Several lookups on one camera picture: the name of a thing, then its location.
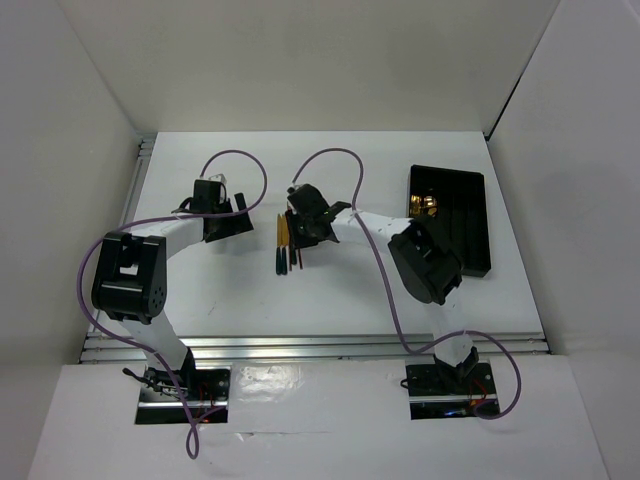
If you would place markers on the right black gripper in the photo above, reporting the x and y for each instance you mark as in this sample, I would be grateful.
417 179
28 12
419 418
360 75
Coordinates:
300 241

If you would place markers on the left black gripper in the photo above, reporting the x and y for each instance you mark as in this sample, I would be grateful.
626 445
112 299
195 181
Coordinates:
236 224

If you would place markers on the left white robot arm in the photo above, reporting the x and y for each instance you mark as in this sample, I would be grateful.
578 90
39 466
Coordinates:
130 283

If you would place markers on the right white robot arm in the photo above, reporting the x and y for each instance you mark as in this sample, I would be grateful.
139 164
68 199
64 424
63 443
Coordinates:
422 254

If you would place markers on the black cutlery tray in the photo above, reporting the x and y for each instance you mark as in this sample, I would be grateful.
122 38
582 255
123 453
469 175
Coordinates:
461 210

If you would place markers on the gold knife green handle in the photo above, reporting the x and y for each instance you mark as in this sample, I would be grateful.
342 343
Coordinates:
293 259
284 245
280 268

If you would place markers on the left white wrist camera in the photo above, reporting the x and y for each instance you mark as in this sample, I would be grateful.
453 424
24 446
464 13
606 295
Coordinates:
219 178

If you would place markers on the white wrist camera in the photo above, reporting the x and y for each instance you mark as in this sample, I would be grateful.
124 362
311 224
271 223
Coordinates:
219 178
291 189

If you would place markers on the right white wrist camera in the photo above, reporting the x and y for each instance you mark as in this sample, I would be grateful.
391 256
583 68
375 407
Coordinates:
291 189

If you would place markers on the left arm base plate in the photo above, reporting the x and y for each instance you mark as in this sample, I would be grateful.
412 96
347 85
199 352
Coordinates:
159 401

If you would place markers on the aluminium frame rail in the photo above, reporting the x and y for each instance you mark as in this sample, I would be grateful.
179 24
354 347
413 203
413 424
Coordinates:
225 299

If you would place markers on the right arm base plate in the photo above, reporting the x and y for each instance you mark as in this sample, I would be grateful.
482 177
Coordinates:
431 398

